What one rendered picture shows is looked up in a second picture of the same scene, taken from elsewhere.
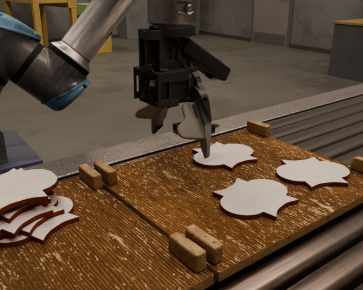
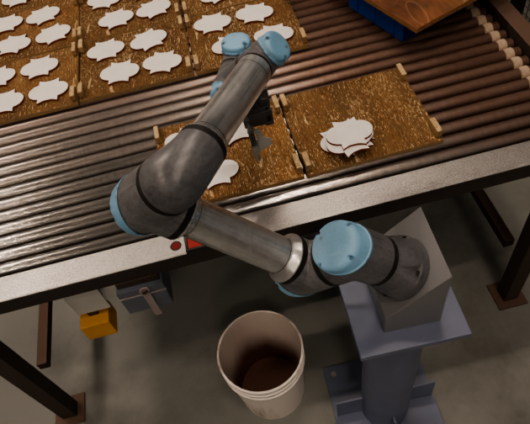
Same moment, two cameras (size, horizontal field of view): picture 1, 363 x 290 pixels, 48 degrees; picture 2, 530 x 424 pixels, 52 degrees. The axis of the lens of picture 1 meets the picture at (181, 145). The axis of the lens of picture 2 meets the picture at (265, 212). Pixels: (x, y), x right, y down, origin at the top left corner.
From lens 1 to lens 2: 191 cm
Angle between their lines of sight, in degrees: 100
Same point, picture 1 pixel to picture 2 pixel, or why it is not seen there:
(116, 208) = (299, 140)
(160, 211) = (280, 133)
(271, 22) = not seen: outside the picture
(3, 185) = (352, 134)
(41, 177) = (333, 136)
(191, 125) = not seen: hidden behind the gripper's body
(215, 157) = (225, 167)
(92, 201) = (310, 148)
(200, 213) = (263, 128)
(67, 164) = (315, 209)
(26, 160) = not seen: hidden behind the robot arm
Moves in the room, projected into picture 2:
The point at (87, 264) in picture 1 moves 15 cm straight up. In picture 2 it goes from (320, 111) to (318, 72)
